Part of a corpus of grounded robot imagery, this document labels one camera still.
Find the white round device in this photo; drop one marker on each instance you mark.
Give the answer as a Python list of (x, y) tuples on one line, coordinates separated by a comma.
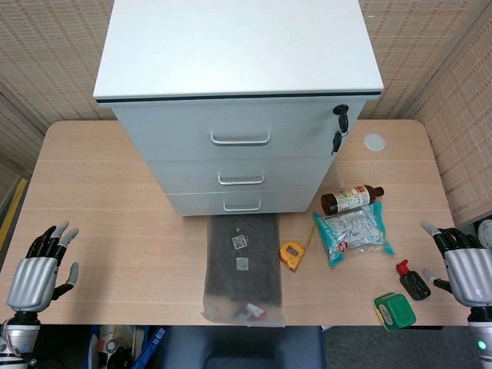
[(486, 232)]

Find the black key in lock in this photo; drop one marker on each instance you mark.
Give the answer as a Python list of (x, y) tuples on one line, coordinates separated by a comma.
[(342, 117)]

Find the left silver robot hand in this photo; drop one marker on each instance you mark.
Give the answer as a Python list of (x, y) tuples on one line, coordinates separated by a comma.
[(32, 280)]

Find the dark blue chair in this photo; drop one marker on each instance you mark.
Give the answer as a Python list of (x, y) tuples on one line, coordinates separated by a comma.
[(246, 350)]

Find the teal plastic snack packet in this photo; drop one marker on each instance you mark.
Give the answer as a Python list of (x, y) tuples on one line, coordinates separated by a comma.
[(353, 232)]

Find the white three-drawer cabinet body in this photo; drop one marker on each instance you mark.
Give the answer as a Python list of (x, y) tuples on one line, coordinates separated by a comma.
[(238, 46)]

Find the yellow tape measure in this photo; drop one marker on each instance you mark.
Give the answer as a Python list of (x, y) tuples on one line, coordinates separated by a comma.
[(292, 253)]

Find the small black bottle red cap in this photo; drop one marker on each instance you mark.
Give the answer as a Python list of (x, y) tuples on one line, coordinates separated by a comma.
[(414, 284)]

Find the white round lid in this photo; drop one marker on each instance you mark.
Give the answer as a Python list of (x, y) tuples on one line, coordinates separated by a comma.
[(374, 141)]

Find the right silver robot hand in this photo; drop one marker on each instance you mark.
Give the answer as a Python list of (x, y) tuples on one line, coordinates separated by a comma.
[(467, 269)]

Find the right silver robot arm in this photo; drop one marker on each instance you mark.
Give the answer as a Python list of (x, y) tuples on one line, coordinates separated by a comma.
[(480, 338)]

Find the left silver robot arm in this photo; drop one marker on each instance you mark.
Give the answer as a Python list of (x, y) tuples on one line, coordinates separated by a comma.
[(19, 338)]

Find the black fabric in plastic bag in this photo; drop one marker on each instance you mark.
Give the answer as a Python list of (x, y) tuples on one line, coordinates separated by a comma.
[(242, 276)]

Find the large white drawer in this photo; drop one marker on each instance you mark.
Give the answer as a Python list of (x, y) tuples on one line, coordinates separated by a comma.
[(173, 130)]

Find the black hanging key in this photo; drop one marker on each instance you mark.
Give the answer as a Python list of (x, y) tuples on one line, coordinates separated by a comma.
[(336, 141)]

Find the green plastic box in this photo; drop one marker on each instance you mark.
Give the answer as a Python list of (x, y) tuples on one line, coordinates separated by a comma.
[(397, 312)]

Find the brown glass bottle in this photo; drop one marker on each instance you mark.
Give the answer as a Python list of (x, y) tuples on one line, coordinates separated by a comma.
[(346, 199)]

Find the blue cardboard box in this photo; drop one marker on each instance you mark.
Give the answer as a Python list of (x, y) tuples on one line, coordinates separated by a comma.
[(150, 350)]

